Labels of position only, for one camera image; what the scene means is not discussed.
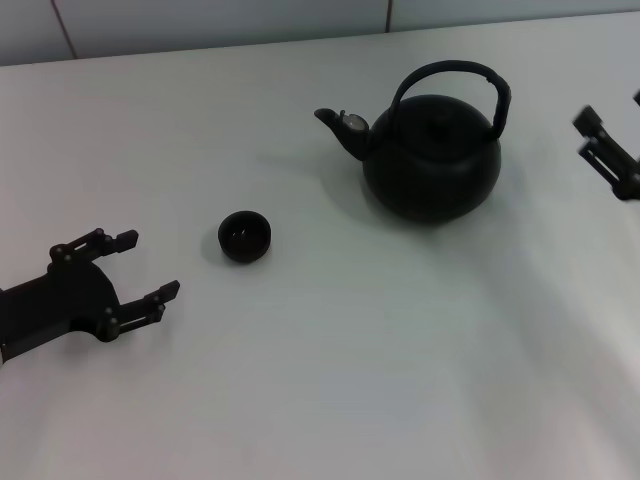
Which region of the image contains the black round teapot with handle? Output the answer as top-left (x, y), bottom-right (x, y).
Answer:
top-left (313, 58), bottom-right (512, 225)

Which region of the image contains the small dark teacup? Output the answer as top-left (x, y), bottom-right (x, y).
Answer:
top-left (217, 210), bottom-right (273, 263)

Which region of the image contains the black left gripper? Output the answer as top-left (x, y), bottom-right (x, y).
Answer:
top-left (0, 227), bottom-right (182, 362)

